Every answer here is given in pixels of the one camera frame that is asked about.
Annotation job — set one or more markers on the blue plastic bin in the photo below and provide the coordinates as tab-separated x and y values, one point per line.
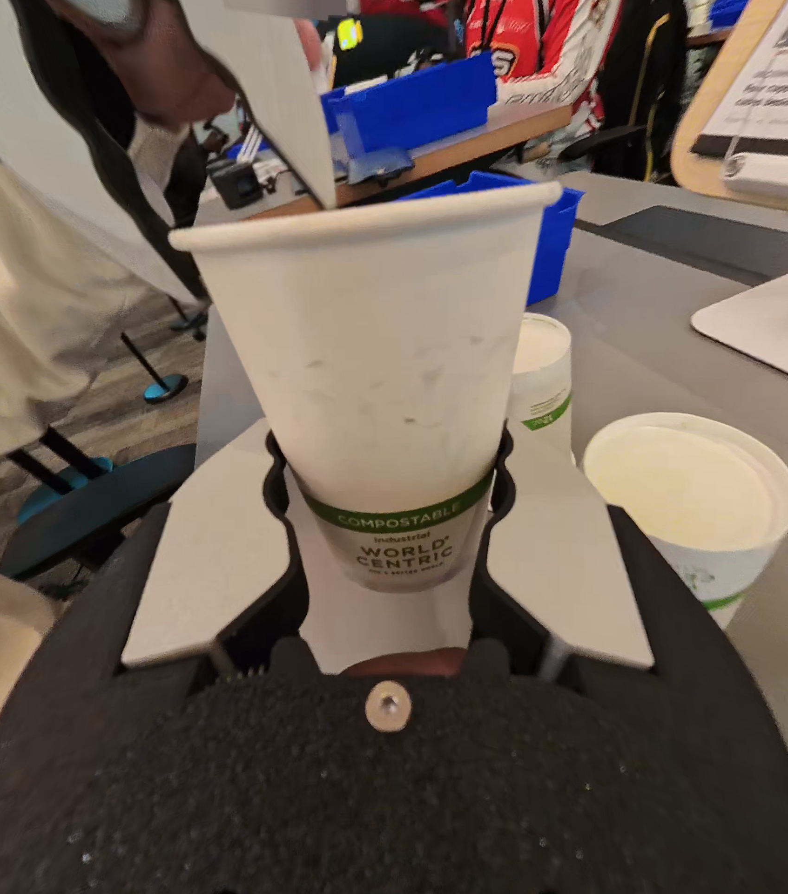
554	237
422	105

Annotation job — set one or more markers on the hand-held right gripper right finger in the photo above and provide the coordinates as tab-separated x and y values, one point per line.
561	559

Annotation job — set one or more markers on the wooden desk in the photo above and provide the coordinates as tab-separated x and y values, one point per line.
449	150

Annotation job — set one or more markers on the black jacket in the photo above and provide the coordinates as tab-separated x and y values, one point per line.
645	84

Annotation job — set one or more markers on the white green-banded paper cup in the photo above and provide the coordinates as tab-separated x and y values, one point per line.
380	349
540	363
687	489

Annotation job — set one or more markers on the dark blue pouch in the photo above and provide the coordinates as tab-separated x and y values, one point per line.
380	167

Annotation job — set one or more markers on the black office chair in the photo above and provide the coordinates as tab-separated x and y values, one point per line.
100	503

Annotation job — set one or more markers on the printed instruction sheet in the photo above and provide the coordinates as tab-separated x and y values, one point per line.
785	84

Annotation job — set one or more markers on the leaning display panel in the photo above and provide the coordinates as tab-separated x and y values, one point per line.
282	91

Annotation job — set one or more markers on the person's left forearm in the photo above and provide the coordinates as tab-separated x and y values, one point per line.
10	314

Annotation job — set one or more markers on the white board stand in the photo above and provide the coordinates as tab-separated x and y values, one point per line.
771	328

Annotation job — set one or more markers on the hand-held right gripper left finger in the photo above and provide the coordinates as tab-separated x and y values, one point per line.
219	559

